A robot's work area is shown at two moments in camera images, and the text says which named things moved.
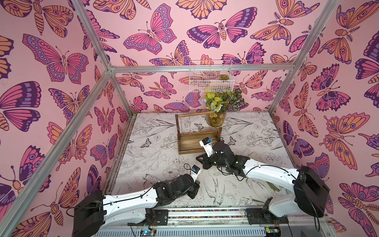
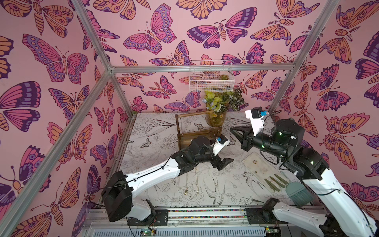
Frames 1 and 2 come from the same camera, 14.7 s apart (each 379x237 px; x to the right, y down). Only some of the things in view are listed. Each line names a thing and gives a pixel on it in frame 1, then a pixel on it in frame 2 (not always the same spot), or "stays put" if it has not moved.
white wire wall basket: [211, 76] stays put
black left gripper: [195, 188] -> [222, 164]
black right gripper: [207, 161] -> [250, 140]
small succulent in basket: [224, 77] stays put
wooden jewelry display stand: [189, 142] stays put
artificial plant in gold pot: [219, 103] stays put
